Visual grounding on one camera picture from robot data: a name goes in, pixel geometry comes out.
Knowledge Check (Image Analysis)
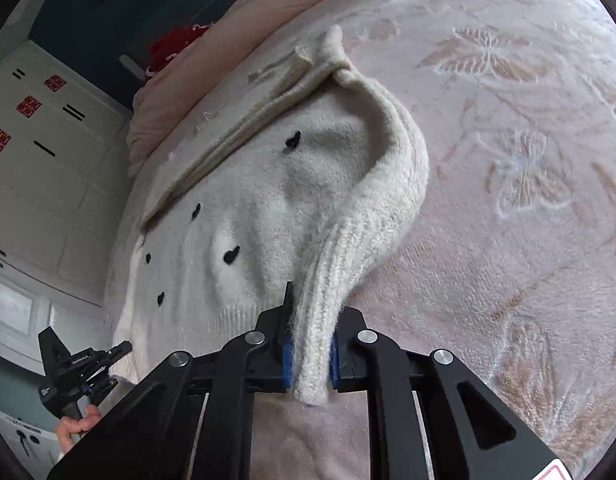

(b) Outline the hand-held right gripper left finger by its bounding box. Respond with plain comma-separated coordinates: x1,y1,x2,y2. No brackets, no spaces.
47,282,295,480

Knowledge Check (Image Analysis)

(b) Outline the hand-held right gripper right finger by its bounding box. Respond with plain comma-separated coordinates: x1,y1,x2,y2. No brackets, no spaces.
331,305,574,480

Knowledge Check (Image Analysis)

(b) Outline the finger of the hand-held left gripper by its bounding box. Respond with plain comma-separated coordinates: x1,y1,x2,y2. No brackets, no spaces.
102,341,134,361

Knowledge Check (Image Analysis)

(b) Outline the white knit sweater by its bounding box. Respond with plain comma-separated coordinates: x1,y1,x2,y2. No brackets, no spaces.
112,25,431,407

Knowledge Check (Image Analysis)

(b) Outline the person's left hand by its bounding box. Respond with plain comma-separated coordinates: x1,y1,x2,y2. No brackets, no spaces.
56,404,103,453

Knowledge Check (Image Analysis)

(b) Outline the white wardrobe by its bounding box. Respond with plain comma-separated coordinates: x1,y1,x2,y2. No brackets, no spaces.
0,40,135,308

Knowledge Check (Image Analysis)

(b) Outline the pink floral blanket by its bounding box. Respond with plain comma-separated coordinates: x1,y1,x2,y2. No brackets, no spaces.
104,0,616,480

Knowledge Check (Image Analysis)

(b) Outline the red cloth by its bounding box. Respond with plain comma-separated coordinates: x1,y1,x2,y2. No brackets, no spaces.
147,25,211,77

